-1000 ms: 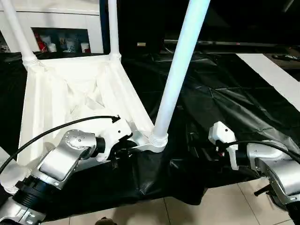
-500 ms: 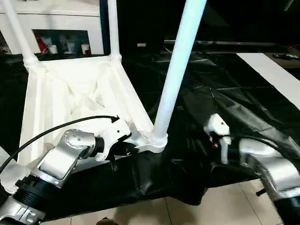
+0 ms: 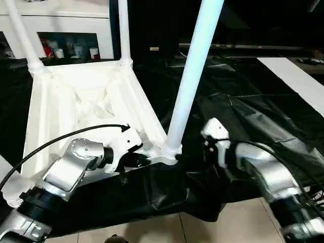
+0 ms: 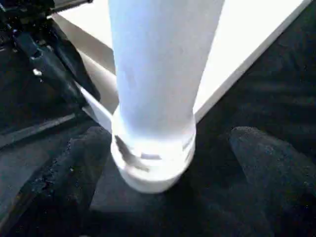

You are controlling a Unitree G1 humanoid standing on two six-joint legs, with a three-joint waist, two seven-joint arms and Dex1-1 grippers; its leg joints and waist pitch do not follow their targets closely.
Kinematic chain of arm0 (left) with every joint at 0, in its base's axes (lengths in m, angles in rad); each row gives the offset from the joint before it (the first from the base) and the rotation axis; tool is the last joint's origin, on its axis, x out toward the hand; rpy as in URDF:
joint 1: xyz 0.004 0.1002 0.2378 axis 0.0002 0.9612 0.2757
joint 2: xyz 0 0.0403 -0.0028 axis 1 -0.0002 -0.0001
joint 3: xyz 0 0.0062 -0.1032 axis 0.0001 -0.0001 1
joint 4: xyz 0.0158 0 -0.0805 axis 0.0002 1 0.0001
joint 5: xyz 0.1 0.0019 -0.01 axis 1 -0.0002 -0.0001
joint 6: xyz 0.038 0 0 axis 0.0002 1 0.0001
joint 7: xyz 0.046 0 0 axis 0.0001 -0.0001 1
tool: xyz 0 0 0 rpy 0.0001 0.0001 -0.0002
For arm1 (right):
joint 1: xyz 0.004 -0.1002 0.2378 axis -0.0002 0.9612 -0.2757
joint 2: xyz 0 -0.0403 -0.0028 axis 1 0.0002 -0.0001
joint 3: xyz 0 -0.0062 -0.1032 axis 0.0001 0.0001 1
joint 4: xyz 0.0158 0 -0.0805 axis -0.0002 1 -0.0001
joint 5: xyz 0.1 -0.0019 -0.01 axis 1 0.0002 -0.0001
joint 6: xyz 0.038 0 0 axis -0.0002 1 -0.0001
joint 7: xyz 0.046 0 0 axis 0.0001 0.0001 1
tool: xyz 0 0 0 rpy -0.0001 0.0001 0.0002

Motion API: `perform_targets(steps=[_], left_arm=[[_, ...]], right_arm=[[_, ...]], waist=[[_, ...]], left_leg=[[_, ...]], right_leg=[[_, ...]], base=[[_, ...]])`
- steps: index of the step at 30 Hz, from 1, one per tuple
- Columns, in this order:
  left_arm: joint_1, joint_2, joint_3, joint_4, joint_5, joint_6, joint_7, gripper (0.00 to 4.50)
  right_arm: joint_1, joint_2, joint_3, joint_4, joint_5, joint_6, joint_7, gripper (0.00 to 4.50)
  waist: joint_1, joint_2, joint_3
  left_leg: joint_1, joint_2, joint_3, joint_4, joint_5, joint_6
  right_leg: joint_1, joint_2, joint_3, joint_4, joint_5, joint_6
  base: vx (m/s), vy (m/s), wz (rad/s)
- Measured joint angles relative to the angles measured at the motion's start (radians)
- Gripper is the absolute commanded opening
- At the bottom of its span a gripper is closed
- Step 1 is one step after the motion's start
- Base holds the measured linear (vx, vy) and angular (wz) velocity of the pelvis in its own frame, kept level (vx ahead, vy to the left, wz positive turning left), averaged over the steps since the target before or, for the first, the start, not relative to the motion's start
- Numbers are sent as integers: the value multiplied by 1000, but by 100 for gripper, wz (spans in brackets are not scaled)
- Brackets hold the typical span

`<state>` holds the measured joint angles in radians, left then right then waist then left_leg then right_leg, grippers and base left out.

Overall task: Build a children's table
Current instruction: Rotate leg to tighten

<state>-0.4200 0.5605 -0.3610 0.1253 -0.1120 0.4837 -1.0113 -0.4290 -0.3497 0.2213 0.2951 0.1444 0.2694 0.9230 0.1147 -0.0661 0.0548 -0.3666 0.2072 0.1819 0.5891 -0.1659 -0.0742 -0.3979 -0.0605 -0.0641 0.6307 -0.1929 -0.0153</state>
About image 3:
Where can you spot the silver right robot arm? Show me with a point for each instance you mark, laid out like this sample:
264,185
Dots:
273,174

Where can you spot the black plastic mat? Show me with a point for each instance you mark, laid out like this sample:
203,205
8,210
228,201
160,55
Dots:
240,121

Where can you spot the black box gold label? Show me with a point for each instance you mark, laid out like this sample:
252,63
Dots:
152,25

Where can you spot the red package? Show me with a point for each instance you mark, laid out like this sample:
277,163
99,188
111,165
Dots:
45,47

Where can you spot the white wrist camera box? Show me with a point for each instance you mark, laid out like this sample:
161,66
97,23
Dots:
126,141
217,131

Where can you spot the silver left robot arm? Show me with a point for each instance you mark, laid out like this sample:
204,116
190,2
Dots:
63,172

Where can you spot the white glass-door cabinet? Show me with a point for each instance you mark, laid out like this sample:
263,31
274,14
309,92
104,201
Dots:
76,20

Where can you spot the brown round floor object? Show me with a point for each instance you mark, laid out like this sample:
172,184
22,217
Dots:
115,239

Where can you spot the small white jar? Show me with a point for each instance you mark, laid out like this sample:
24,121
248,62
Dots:
58,53
93,53

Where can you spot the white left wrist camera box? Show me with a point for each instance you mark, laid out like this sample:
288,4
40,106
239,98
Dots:
126,141

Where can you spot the white plastic table top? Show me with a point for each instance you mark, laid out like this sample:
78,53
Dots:
76,96

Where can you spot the dark metal rod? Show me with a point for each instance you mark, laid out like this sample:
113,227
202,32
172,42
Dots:
253,47

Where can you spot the white flat board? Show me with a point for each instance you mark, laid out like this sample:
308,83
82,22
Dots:
296,78

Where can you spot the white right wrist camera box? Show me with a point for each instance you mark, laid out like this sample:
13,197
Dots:
217,131

